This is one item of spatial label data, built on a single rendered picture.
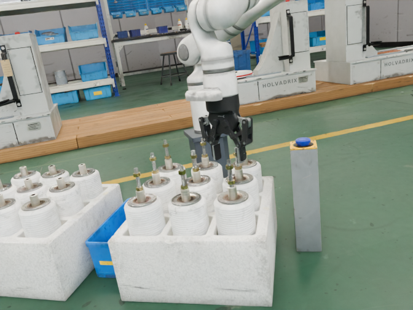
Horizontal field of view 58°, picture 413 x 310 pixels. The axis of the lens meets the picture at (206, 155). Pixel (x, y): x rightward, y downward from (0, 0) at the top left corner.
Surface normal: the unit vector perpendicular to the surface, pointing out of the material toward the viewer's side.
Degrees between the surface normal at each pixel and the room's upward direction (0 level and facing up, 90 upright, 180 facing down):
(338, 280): 0
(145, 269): 90
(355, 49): 90
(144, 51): 90
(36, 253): 90
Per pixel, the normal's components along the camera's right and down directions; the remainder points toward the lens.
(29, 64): 0.28, 0.25
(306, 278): -0.13, -0.94
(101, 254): -0.23, 0.36
